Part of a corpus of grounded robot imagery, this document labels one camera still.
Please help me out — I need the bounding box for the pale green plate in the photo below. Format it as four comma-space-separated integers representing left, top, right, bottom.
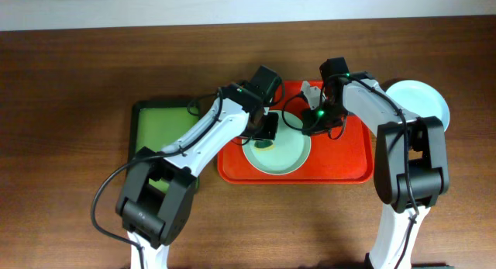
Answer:
243, 110, 312, 175

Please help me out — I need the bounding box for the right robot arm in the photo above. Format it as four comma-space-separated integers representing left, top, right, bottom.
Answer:
302, 57, 449, 269

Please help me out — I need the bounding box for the red plastic tray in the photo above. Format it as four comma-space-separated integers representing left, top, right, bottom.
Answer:
217, 81, 374, 185

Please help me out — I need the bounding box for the light blue plate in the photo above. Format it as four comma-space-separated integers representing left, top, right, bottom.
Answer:
386, 80, 450, 131

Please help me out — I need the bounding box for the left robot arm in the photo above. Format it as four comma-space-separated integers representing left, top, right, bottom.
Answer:
115, 66, 282, 268

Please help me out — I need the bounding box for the green yellow sponge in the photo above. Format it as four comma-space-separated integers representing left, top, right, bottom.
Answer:
253, 140, 274, 151

